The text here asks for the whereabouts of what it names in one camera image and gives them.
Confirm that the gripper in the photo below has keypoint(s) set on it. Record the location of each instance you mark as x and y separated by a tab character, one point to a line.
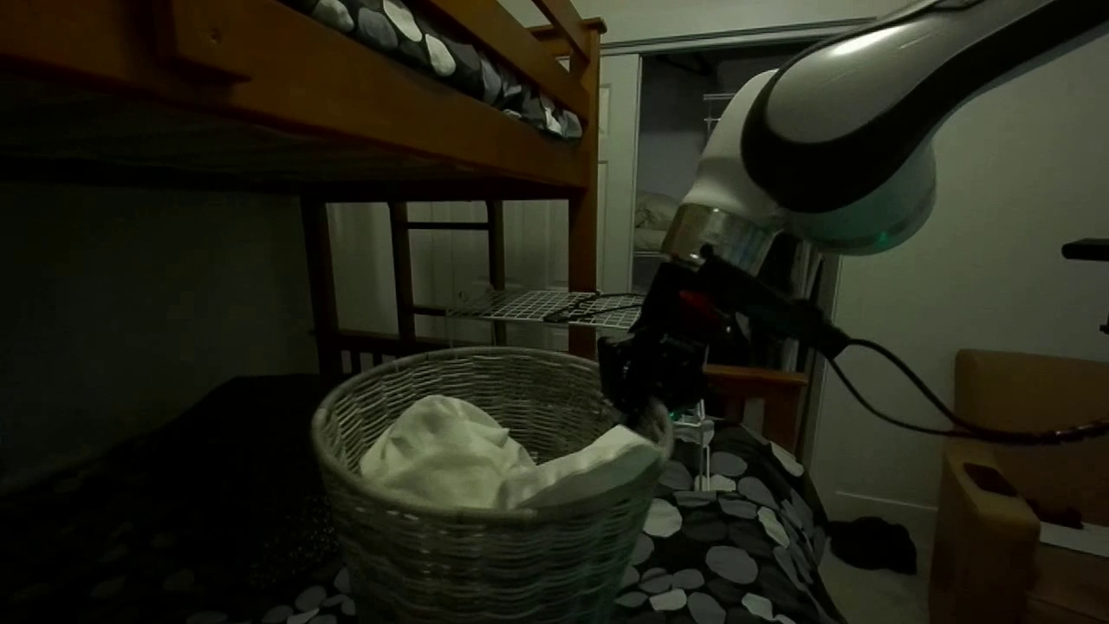
663	347

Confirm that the white wicker basket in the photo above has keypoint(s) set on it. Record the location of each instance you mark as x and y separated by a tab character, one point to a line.
485	546

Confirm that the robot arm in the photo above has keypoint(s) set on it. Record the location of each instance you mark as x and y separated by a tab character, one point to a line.
832	121

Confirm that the pebble print bedding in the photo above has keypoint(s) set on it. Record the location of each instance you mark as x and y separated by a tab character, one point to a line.
728	555
459	52

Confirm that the white cloth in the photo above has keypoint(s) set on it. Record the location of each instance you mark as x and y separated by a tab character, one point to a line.
468	459

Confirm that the white pillow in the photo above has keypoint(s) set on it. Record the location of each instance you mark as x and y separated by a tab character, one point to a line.
655	218

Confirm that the dark clothing heap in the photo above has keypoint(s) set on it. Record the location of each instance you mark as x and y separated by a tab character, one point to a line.
872	544

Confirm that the brown wooden chair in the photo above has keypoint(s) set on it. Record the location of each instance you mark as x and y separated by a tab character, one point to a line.
996	503

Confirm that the wooden bunk bed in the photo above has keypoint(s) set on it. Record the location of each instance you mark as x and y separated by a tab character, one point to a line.
346	95

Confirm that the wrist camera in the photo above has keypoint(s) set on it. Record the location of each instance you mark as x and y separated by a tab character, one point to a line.
771	305

